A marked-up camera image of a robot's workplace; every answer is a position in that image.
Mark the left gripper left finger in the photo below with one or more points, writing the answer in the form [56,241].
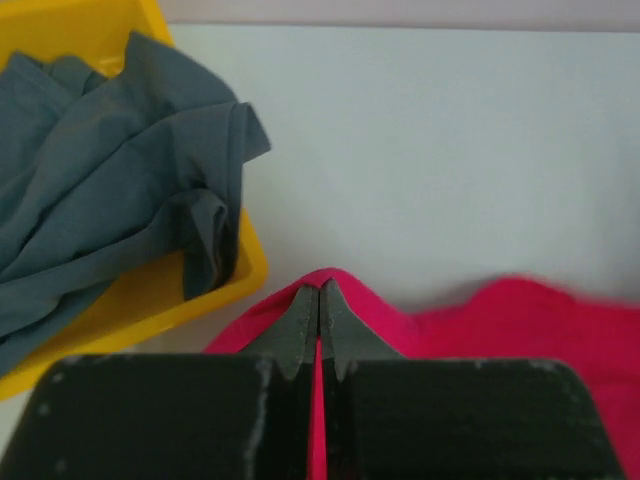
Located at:
[178,416]

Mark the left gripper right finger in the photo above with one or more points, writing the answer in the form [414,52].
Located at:
[390,417]

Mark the pink t-shirt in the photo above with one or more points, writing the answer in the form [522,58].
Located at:
[510,317]

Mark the grey t-shirt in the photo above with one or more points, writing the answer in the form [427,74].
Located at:
[100,175]

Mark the yellow plastic bin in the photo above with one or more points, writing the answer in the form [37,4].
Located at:
[149,300]

